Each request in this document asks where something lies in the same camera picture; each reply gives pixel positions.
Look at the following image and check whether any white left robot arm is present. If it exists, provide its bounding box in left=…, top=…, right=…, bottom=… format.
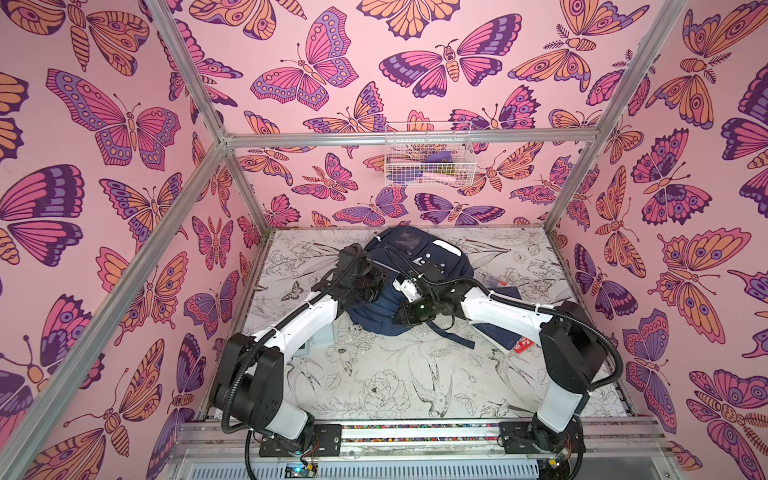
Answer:
left=209, top=244, right=384, bottom=452

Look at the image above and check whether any navy blue student backpack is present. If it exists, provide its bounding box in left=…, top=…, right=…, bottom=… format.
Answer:
left=348, top=226, right=475, bottom=349

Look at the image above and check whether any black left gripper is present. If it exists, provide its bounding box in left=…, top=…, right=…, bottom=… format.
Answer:
left=348, top=260, right=392, bottom=303

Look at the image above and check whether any red booklet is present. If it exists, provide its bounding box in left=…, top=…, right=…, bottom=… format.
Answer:
left=512, top=337, right=535, bottom=354

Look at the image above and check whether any white rectangular eraser case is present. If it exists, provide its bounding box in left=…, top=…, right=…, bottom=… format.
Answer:
left=311, top=323, right=335, bottom=348

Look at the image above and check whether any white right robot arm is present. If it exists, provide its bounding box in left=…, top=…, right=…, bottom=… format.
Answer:
left=393, top=265, right=624, bottom=454

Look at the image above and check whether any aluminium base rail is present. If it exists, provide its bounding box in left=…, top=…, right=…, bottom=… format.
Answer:
left=163, top=417, right=685, bottom=479

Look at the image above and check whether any green controller board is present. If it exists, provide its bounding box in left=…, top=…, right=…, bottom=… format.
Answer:
left=283, top=462, right=318, bottom=479

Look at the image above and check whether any white wire wall basket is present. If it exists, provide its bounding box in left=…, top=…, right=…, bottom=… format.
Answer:
left=382, top=127, right=477, bottom=189

